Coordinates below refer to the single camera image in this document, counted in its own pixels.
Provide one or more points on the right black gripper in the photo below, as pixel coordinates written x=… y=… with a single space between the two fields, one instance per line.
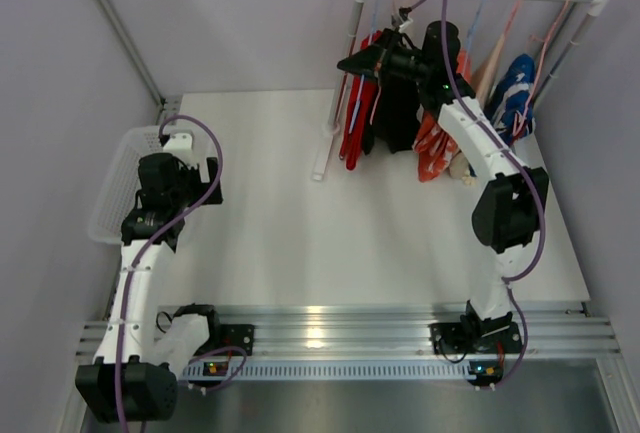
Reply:
x=382 y=59

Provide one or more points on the blue white patterned garment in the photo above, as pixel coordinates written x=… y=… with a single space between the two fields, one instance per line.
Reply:
x=510 y=109

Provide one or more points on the orange patterned garment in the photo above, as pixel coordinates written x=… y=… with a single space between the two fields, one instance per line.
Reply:
x=438 y=152

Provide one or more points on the pink hanger of black trousers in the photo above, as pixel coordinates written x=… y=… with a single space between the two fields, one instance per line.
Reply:
x=406 y=41

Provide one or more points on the pink hanger of blue garment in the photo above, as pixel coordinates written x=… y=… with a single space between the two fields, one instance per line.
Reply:
x=542 y=63

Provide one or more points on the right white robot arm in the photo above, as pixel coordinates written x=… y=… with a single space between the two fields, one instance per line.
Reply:
x=510 y=212

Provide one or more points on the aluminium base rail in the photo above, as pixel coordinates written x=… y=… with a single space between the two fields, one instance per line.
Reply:
x=386 y=346

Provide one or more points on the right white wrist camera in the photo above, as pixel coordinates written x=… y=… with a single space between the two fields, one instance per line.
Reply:
x=402 y=21

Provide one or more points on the white plastic basket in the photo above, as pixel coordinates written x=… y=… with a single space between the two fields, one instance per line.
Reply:
x=116 y=197

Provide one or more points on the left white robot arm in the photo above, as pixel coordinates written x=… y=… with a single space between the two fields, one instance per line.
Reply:
x=133 y=376

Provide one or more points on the black trousers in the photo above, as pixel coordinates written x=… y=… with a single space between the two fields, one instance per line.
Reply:
x=393 y=117

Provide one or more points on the pink hanger of beige garment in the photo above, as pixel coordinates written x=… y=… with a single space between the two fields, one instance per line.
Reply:
x=509 y=24

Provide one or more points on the beige garment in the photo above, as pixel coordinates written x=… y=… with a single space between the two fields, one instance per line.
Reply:
x=476 y=139

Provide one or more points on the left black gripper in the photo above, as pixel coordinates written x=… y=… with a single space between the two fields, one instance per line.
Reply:
x=211 y=181

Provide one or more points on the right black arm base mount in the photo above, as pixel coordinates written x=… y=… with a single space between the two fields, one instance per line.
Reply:
x=454 y=339

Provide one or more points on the red trousers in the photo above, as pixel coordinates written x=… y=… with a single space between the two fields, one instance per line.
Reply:
x=358 y=137

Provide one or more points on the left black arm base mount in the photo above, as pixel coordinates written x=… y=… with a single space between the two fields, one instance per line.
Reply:
x=237 y=335

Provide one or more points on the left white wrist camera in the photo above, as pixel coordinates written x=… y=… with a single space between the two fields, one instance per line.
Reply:
x=179 y=144

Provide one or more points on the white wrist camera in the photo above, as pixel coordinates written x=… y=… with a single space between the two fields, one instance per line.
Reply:
x=179 y=144
x=402 y=21

